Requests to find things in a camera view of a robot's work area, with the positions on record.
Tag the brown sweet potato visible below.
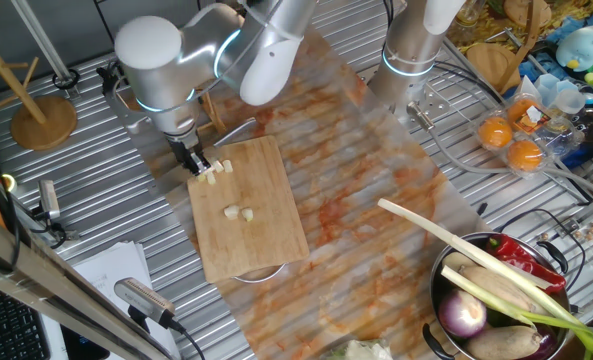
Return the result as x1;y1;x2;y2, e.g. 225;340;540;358
465;322;542;360
459;264;545;315

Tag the white plastic cup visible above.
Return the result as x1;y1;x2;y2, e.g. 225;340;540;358
554;88;588;116
534;73;562;107

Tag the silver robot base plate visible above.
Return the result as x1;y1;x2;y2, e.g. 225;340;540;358
400;82;452;126

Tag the clear plastic fruit container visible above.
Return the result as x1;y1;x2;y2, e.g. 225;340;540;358
473;92;585;177

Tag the grey hose with metal connector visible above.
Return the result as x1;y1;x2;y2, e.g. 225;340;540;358
406;101;593;201

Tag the purple eggplant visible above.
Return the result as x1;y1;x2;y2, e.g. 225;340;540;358
513;323;560;360

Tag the clear glass jar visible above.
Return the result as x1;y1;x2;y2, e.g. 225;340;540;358
454;0;482;27

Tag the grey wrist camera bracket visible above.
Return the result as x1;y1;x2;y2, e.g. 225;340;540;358
103;84;153;135

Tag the black gripper cable with clip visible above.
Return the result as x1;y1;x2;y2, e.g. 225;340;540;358
97;60;127;97

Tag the wooden cutting board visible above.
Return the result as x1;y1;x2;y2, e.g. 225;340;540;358
185;135;311;284

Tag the yellow dried pasta bag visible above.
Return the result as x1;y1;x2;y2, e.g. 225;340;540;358
470;0;593;44

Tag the red pepper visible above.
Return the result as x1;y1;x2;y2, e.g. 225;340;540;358
485;233;568;295

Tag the marble pattern table mat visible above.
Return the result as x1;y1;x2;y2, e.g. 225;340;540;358
108;29;482;360

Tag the black smartphone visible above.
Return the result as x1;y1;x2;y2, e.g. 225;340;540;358
59;324;112;360

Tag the purple onion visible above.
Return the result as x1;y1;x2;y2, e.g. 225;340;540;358
437;288;488;340

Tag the black keyboard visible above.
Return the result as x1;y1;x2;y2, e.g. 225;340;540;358
0;278;52;360

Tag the aluminium frame beam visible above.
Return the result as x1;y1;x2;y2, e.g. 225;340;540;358
0;204;177;360

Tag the orange fruit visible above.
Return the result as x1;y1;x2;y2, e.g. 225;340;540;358
477;115;514;150
505;139;545;173
506;98;542;132

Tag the pale green cabbage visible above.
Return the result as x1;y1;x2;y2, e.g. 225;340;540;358
325;338;395;360

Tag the long green scallion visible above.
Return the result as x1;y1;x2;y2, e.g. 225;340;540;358
439;264;593;351
377;198;593;360

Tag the silver tripod pole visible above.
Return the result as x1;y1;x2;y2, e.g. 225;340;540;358
9;0;82;99

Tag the wooden mug tree stand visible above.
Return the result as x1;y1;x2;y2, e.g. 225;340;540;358
464;0;545;95
0;0;79;152

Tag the light blue plush toy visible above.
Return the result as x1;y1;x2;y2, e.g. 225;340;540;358
554;26;593;73

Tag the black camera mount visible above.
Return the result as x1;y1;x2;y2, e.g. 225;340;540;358
25;202;81;247

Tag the pale potato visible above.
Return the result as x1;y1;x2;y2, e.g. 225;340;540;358
442;251;477;272

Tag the wooden peg knife rack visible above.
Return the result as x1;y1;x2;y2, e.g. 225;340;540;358
198;91;228;135

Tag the steel cleaver knife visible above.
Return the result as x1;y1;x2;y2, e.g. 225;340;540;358
153;118;258;197

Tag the silver depth camera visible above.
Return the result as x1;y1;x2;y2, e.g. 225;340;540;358
113;276;177;327
37;178;62;221

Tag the white paper stack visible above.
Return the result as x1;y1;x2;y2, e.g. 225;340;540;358
40;240;182;360

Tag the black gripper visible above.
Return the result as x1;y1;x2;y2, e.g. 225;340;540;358
166;133;213;176

